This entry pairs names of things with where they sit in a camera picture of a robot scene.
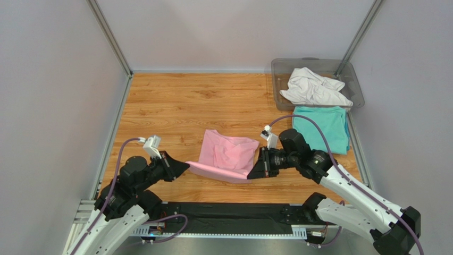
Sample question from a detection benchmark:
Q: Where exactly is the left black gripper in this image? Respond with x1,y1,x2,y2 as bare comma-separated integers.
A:
135,149,190,193

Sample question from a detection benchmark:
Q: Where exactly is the pink t shirt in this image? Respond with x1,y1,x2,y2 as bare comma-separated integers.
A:
186,130,260,184

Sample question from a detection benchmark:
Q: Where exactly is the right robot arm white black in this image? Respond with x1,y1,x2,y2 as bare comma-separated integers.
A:
247,126,421,254

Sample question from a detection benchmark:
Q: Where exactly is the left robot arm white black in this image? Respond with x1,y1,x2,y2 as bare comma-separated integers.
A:
67,151,190,254

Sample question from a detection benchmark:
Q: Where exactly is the folded teal t shirt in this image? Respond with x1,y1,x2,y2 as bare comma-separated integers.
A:
292,106,350,155

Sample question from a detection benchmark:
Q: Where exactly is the crumpled white t shirt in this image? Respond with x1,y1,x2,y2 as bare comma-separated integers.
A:
279,67,353,107

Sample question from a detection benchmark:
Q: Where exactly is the clear plastic bin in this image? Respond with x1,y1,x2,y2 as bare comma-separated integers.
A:
271,58,365,111

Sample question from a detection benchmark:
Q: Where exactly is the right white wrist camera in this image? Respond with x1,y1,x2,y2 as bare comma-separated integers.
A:
260,125,278,149

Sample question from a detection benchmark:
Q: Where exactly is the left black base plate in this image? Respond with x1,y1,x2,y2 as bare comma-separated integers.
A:
157,202,185,225

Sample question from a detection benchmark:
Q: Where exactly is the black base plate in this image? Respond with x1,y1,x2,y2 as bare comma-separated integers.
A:
157,202,185,225
281,205,330,226

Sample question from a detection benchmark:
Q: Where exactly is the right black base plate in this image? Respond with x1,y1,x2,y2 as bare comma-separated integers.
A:
281,205,330,226

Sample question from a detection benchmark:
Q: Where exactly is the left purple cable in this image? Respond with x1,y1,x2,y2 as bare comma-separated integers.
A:
69,138,188,255

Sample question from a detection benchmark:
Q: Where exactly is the purple cable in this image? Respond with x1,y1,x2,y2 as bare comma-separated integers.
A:
69,138,188,255
267,114,425,255

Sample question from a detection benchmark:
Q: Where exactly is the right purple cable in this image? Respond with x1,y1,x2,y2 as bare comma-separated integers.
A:
267,114,425,255

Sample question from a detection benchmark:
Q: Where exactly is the right aluminium corner post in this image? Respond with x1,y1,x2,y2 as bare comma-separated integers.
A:
334,0,385,76

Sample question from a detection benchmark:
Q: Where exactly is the aluminium corner post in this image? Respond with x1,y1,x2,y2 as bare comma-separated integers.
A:
334,0,385,76
86,0,133,78

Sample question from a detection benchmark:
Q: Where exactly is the left aluminium corner post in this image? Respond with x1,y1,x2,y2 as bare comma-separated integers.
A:
86,0,133,78

